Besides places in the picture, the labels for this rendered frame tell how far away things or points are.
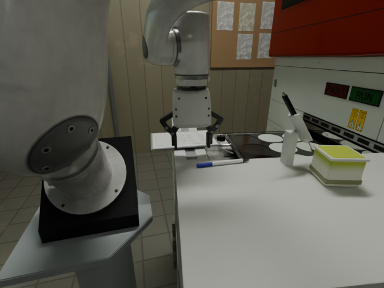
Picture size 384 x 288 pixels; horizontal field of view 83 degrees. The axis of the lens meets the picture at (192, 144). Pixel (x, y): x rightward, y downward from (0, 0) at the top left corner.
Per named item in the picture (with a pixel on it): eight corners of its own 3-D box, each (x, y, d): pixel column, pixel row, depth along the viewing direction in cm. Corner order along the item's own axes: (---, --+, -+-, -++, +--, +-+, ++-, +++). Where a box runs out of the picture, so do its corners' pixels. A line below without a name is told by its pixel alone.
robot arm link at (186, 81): (207, 72, 58) (207, 84, 59) (174, 73, 57) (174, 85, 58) (213, 75, 50) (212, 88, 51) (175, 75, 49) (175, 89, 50)
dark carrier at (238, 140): (300, 132, 100) (300, 131, 99) (362, 168, 68) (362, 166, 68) (226, 135, 96) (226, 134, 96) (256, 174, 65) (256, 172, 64)
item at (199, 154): (190, 139, 113) (190, 112, 108) (208, 206, 62) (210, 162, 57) (172, 139, 112) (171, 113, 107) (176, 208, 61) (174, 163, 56)
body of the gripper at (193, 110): (208, 81, 58) (208, 122, 62) (171, 82, 57) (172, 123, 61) (214, 84, 51) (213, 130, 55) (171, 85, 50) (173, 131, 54)
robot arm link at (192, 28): (179, 76, 48) (215, 74, 52) (177, 6, 43) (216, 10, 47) (166, 74, 55) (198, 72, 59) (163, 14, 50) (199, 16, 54)
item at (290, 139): (299, 159, 58) (309, 109, 53) (308, 165, 54) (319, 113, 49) (277, 159, 57) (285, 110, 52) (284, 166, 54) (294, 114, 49)
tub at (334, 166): (339, 171, 52) (347, 144, 49) (361, 188, 45) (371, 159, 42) (307, 170, 52) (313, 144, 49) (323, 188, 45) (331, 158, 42)
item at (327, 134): (299, 137, 108) (303, 119, 104) (380, 186, 67) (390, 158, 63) (296, 138, 107) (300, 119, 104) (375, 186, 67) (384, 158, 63)
